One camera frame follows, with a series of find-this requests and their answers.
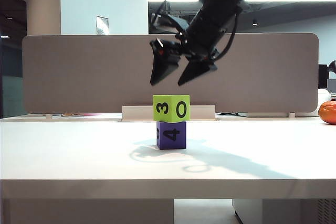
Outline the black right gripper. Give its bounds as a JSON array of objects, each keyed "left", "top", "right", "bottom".
[{"left": 149, "top": 7, "right": 236, "bottom": 86}]

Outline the green foam number block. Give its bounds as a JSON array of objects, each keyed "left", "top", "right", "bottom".
[{"left": 152, "top": 94, "right": 191, "bottom": 123}]

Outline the purple foam number block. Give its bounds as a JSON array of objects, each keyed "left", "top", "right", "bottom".
[{"left": 156, "top": 121, "right": 187, "bottom": 151}]

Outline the grey fabric desk divider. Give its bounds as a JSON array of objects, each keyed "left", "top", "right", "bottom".
[{"left": 22, "top": 33, "right": 319, "bottom": 114}]

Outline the black monitor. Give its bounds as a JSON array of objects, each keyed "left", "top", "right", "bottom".
[{"left": 318, "top": 60, "right": 336, "bottom": 90}]

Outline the white rounded object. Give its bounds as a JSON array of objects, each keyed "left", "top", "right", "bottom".
[{"left": 318, "top": 89, "right": 332, "bottom": 104}]

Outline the orange fruit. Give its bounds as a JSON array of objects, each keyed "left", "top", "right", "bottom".
[{"left": 318, "top": 101, "right": 336, "bottom": 125}]

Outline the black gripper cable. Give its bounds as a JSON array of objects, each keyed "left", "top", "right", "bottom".
[{"left": 215, "top": 8, "right": 239, "bottom": 61}]

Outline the wall poster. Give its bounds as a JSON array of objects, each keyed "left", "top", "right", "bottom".
[{"left": 96, "top": 16, "right": 109, "bottom": 36}]

